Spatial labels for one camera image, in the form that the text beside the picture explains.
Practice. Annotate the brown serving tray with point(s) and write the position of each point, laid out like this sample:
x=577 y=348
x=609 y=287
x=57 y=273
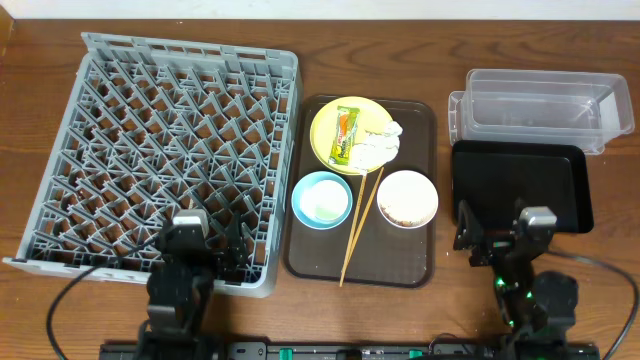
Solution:
x=385 y=255

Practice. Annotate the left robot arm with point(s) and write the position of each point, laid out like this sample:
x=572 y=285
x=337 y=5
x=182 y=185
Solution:
x=179 y=291

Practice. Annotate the white bowl with rice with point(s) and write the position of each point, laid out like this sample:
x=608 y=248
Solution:
x=407 y=199

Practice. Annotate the left wooden chopstick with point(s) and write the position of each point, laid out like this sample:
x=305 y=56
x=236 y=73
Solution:
x=353 y=229

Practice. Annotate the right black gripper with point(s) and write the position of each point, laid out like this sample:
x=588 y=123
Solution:
x=493 y=246

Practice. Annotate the yellow plate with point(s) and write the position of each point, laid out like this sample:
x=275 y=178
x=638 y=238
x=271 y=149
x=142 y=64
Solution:
x=373 y=118

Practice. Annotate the wooden chopstick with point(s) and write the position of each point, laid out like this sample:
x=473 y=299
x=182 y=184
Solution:
x=364 y=210
x=353 y=229

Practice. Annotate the green snack wrapper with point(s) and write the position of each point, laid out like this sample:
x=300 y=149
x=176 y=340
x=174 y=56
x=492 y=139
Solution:
x=346 y=129

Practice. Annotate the clear plastic bin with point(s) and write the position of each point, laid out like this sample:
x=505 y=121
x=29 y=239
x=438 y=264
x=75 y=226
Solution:
x=583 y=109

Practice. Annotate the black tray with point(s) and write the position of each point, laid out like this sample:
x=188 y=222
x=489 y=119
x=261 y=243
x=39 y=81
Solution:
x=492 y=176

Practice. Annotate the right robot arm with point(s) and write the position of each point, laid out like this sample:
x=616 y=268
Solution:
x=538 y=307

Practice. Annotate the white napkin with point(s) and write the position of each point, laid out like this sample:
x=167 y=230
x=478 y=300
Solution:
x=376 y=149

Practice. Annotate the right wooden chopstick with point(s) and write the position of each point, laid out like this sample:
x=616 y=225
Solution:
x=364 y=210

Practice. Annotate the grey plastic dish rack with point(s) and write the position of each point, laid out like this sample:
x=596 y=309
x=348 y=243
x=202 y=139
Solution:
x=157 y=126

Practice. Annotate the white paper cup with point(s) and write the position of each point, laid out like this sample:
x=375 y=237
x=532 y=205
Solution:
x=326 y=201

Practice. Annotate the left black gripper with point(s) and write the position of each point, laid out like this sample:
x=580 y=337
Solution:
x=209 y=257

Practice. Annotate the light blue bowl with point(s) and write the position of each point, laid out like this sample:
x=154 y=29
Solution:
x=304 y=184

